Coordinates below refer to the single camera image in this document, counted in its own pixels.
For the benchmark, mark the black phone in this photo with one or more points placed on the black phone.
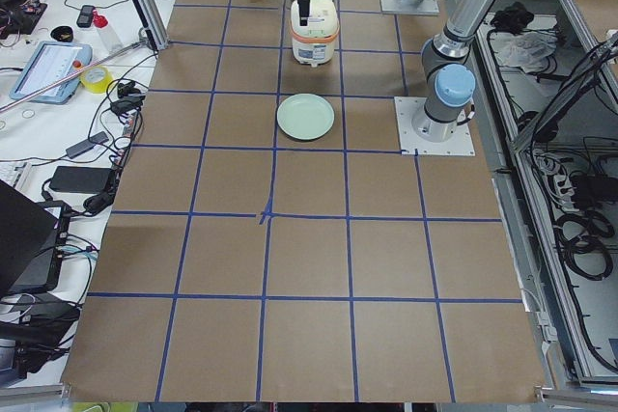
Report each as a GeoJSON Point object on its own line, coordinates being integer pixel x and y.
{"type": "Point", "coordinates": [86, 16]}

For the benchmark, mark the blue teach pendant tablet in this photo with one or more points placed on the blue teach pendant tablet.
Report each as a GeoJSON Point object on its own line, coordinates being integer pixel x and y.
{"type": "Point", "coordinates": [51, 61]}

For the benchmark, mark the red cap bottle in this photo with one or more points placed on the red cap bottle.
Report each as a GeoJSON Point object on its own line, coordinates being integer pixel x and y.
{"type": "Point", "coordinates": [106, 32]}

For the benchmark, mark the black laptop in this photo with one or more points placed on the black laptop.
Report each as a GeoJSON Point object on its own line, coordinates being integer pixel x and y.
{"type": "Point", "coordinates": [31, 237]}

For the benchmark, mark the yellow tape roll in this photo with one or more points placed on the yellow tape roll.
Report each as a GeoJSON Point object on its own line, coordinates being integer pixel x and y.
{"type": "Point", "coordinates": [96, 80]}

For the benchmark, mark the green plate near lemon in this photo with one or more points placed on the green plate near lemon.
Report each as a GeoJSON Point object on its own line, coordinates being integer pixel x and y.
{"type": "Point", "coordinates": [305, 117]}

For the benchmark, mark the black power brick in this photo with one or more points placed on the black power brick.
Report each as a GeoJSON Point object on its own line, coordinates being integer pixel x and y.
{"type": "Point", "coordinates": [84, 180]}

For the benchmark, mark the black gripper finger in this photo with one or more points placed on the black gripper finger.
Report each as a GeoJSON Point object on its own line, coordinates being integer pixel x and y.
{"type": "Point", "coordinates": [307, 11]}
{"type": "Point", "coordinates": [302, 11]}

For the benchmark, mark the metal rod tool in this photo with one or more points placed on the metal rod tool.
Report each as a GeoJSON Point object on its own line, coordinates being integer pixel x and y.
{"type": "Point", "coordinates": [79, 68]}

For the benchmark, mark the cream rice cooker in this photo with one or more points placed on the cream rice cooker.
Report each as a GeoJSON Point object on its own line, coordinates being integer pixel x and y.
{"type": "Point", "coordinates": [313, 44]}

